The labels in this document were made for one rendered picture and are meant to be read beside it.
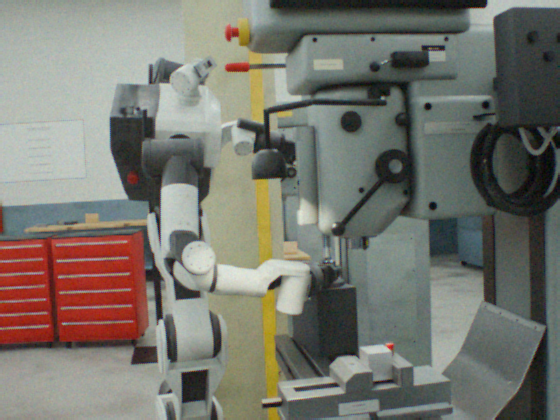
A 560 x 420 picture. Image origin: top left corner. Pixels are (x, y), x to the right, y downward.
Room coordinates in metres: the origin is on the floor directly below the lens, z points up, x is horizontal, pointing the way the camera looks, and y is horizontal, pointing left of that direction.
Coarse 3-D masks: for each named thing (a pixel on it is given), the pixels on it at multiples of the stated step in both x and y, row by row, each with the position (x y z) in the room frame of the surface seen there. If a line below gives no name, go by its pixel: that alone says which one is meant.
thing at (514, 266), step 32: (512, 160) 1.51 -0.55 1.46; (512, 224) 1.52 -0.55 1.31; (544, 224) 1.38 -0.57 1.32; (512, 256) 1.53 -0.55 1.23; (544, 256) 1.38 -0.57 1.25; (512, 288) 1.53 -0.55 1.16; (544, 288) 1.38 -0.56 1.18; (544, 320) 1.38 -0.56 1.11; (544, 352) 1.38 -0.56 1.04; (544, 384) 1.38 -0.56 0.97; (512, 416) 1.54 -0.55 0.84; (544, 416) 1.38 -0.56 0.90
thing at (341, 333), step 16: (336, 288) 1.85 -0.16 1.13; (352, 288) 1.86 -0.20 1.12; (304, 304) 1.92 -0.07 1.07; (320, 304) 1.83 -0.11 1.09; (336, 304) 1.84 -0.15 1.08; (352, 304) 1.86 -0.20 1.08; (304, 320) 1.93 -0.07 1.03; (320, 320) 1.83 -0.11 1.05; (336, 320) 1.84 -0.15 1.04; (352, 320) 1.85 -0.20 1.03; (304, 336) 1.93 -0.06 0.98; (320, 336) 1.82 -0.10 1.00; (336, 336) 1.84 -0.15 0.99; (352, 336) 1.85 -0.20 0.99; (320, 352) 1.82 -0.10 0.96; (336, 352) 1.84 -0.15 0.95
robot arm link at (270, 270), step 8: (264, 264) 1.63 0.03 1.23; (272, 264) 1.61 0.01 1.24; (280, 264) 1.62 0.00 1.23; (288, 264) 1.63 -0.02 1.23; (296, 264) 1.65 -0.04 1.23; (304, 264) 1.66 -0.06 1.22; (264, 272) 1.60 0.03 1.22; (272, 272) 1.60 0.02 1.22; (280, 272) 1.61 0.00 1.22; (288, 272) 1.61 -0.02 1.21; (296, 272) 1.62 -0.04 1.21; (304, 272) 1.63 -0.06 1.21; (264, 280) 1.60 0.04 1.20; (272, 280) 1.60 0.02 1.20; (264, 288) 1.60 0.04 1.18
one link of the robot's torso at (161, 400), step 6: (156, 396) 2.18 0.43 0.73; (162, 396) 2.17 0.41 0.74; (168, 396) 2.17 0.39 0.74; (156, 402) 2.15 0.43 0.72; (162, 402) 2.11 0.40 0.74; (216, 402) 2.09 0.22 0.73; (156, 408) 2.13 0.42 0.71; (162, 408) 2.05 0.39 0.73; (216, 408) 2.07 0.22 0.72; (156, 414) 2.14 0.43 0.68; (162, 414) 2.04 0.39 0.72; (222, 414) 2.08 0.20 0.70
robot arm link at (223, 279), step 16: (176, 272) 1.59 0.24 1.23; (208, 272) 1.55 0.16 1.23; (224, 272) 1.57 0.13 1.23; (240, 272) 1.59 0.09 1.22; (256, 272) 1.61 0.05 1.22; (192, 288) 1.58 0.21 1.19; (208, 288) 1.56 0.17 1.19; (224, 288) 1.57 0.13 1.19; (240, 288) 1.58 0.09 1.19; (256, 288) 1.59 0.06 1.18
